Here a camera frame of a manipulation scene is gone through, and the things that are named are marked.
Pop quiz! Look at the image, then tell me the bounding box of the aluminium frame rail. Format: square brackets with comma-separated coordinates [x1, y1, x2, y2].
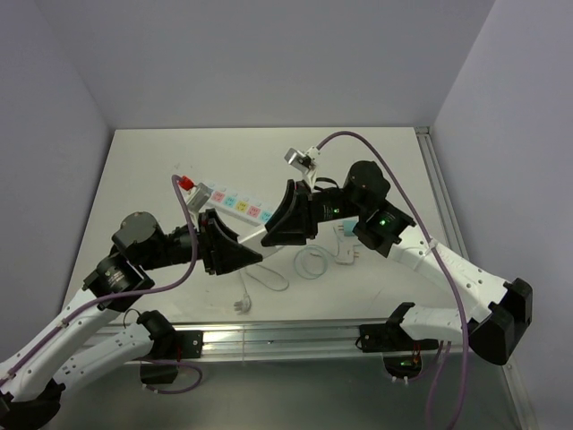
[24, 125, 538, 430]

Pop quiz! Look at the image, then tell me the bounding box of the white colourful power strip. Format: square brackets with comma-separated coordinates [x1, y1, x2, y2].
[205, 181, 277, 227]

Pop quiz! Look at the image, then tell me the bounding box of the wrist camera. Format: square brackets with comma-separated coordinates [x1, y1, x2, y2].
[184, 183, 212, 225]
[284, 147, 321, 191]

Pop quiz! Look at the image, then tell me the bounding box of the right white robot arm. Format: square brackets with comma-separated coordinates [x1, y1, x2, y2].
[261, 160, 534, 366]

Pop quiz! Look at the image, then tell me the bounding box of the white charger block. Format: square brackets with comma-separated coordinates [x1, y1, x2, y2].
[237, 225, 268, 249]

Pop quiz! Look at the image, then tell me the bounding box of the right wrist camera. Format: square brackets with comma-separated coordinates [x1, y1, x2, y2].
[284, 147, 321, 191]

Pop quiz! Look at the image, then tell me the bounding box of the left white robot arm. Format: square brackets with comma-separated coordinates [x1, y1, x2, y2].
[1, 209, 276, 429]

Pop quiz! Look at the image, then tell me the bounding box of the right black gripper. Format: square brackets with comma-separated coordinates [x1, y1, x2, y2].
[259, 179, 366, 247]

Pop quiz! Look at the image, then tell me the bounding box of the white two-pin plug adapter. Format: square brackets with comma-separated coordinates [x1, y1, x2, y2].
[335, 228, 360, 266]

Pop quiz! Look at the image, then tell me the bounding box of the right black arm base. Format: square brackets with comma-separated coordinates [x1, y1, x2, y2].
[355, 323, 440, 378]

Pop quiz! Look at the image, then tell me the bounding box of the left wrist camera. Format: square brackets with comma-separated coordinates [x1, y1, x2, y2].
[184, 183, 212, 225]

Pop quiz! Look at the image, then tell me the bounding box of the teal charger plug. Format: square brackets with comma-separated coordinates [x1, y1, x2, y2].
[338, 219, 357, 237]

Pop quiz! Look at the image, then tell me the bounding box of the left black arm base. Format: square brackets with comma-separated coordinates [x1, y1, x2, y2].
[140, 330, 203, 388]

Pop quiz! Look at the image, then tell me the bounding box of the teal charging cable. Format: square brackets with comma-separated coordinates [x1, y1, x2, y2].
[293, 245, 339, 282]

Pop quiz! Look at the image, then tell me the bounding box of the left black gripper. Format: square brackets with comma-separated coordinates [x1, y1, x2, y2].
[141, 208, 263, 273]

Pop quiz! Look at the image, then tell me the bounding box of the white power strip cord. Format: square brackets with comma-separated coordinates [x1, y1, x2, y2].
[232, 232, 290, 314]

